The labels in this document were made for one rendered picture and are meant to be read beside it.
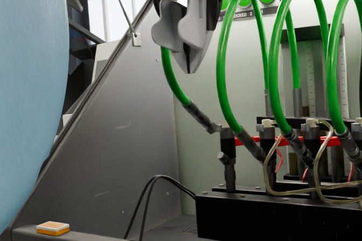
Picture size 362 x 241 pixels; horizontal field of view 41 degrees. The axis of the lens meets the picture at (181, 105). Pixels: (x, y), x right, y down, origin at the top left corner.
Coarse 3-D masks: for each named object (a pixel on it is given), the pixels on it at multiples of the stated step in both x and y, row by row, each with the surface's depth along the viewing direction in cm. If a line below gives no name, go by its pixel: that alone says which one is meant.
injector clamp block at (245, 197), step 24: (216, 192) 90; (240, 192) 90; (264, 192) 88; (216, 216) 87; (240, 216) 84; (264, 216) 81; (288, 216) 79; (312, 216) 77; (336, 216) 74; (360, 216) 72; (240, 240) 84; (264, 240) 82; (288, 240) 79; (312, 240) 77; (336, 240) 75; (360, 240) 73
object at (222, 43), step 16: (288, 16) 94; (224, 32) 72; (288, 32) 96; (224, 48) 72; (224, 64) 71; (224, 80) 71; (224, 96) 71; (224, 112) 72; (240, 128) 75; (256, 144) 79
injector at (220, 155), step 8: (224, 128) 88; (224, 136) 88; (232, 136) 88; (224, 144) 89; (232, 144) 88; (224, 152) 89; (232, 152) 89; (224, 160) 87; (232, 160) 89; (232, 168) 89; (232, 176) 89; (232, 184) 89; (232, 192) 89
